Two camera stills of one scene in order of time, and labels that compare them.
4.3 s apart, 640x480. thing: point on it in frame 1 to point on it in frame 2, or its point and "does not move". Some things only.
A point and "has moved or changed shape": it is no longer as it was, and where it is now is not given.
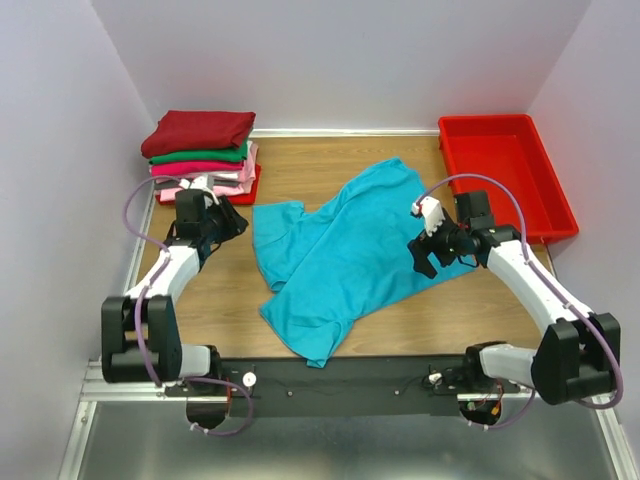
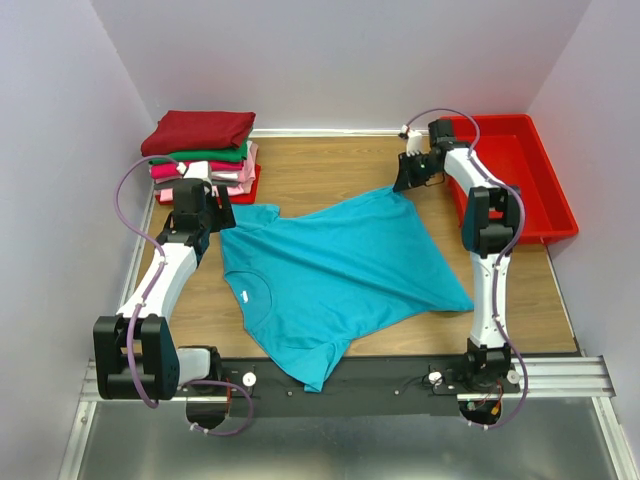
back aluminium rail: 342,132 does not move
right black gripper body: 430,245 to 407,172
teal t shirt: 342,257 has moved or changed shape
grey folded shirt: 214,183 does not move
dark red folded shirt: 198,130 does not move
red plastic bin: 512,148 does not move
